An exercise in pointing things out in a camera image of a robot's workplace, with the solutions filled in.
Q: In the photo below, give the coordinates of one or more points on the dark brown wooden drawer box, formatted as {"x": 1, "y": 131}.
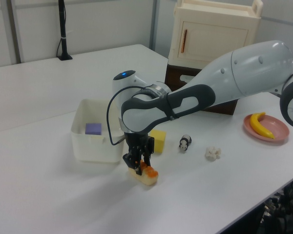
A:
{"x": 173, "y": 73}

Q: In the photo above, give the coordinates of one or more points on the black equipment under table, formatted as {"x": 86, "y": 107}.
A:
{"x": 283, "y": 209}

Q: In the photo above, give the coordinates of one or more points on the small white lumpy toy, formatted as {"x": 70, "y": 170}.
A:
{"x": 213, "y": 153}

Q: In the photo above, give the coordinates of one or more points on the black pole stand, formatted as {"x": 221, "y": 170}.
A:
{"x": 62, "y": 24}

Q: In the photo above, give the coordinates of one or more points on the cream toy cabinet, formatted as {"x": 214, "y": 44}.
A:
{"x": 210, "y": 36}

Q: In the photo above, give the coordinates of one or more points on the white plastic basket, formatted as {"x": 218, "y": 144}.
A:
{"x": 95, "y": 151}

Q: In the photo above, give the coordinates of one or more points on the pink round plate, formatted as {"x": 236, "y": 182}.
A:
{"x": 278, "y": 129}

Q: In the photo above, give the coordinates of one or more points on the purple foam cube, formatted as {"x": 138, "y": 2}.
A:
{"x": 93, "y": 128}

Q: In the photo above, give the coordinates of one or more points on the small panda figurine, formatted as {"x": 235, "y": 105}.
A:
{"x": 184, "y": 142}

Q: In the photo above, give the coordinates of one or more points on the yellow toy banana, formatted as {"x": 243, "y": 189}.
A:
{"x": 255, "y": 124}

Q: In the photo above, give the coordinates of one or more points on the yellow foam cube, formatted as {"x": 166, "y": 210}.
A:
{"x": 160, "y": 142}

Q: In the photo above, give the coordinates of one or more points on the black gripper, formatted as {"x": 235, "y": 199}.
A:
{"x": 136, "y": 142}

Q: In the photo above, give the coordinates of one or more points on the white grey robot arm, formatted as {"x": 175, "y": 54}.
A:
{"x": 234, "y": 73}

